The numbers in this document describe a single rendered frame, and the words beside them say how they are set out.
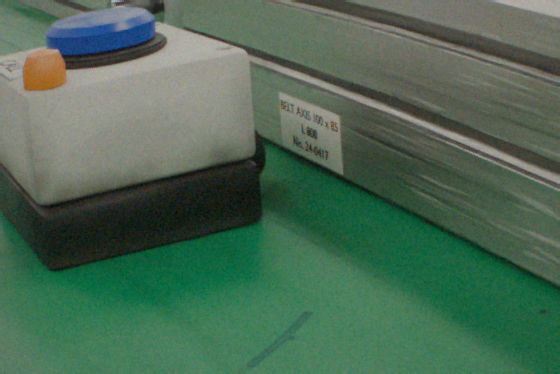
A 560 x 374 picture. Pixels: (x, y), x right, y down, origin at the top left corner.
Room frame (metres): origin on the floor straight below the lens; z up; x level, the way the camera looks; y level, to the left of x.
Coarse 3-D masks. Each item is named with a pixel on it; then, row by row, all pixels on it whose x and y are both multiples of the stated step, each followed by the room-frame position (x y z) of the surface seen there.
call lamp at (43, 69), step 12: (36, 60) 0.33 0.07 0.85; (48, 60) 0.34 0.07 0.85; (60, 60) 0.34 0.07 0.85; (24, 72) 0.34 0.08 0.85; (36, 72) 0.33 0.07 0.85; (48, 72) 0.33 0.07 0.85; (60, 72) 0.34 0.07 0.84; (24, 84) 0.34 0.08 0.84; (36, 84) 0.33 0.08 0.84; (48, 84) 0.33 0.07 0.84; (60, 84) 0.34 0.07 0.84
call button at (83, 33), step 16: (80, 16) 0.39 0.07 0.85; (96, 16) 0.38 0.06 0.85; (112, 16) 0.38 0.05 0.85; (128, 16) 0.37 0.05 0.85; (144, 16) 0.38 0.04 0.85; (48, 32) 0.37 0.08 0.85; (64, 32) 0.37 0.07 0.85; (80, 32) 0.36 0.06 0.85; (96, 32) 0.36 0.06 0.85; (112, 32) 0.36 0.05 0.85; (128, 32) 0.37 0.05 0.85; (144, 32) 0.37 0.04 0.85; (48, 48) 0.37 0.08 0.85; (64, 48) 0.36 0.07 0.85; (80, 48) 0.36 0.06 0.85; (96, 48) 0.36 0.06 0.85; (112, 48) 0.36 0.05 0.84
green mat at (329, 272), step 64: (0, 0) 1.00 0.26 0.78; (320, 192) 0.39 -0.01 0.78; (0, 256) 0.35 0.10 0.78; (128, 256) 0.34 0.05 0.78; (192, 256) 0.34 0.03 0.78; (256, 256) 0.33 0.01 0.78; (320, 256) 0.33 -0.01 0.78; (384, 256) 0.33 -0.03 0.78; (448, 256) 0.32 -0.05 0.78; (0, 320) 0.29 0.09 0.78; (64, 320) 0.29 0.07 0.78; (128, 320) 0.29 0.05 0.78; (192, 320) 0.29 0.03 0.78; (256, 320) 0.29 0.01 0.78; (320, 320) 0.28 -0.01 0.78; (384, 320) 0.28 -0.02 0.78; (448, 320) 0.27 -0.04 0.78; (512, 320) 0.27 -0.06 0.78
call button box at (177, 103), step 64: (0, 64) 0.38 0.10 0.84; (128, 64) 0.36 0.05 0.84; (192, 64) 0.35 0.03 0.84; (0, 128) 0.37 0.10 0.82; (64, 128) 0.33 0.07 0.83; (128, 128) 0.34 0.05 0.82; (192, 128) 0.35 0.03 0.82; (0, 192) 0.39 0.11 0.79; (64, 192) 0.33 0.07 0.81; (128, 192) 0.34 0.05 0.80; (192, 192) 0.35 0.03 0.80; (256, 192) 0.36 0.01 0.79; (64, 256) 0.33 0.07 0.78
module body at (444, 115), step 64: (192, 0) 0.51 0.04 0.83; (256, 0) 0.45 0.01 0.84; (320, 0) 0.43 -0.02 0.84; (384, 0) 0.36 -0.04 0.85; (448, 0) 0.33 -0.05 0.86; (512, 0) 0.30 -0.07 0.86; (256, 64) 0.46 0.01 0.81; (320, 64) 0.41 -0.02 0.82; (384, 64) 0.37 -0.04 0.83; (448, 64) 0.33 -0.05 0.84; (512, 64) 0.32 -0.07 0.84; (256, 128) 0.46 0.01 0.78; (320, 128) 0.41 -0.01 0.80; (384, 128) 0.37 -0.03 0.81; (448, 128) 0.35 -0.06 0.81; (512, 128) 0.30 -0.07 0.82; (384, 192) 0.37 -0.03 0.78; (448, 192) 0.34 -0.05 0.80; (512, 192) 0.30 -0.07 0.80; (512, 256) 0.30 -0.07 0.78
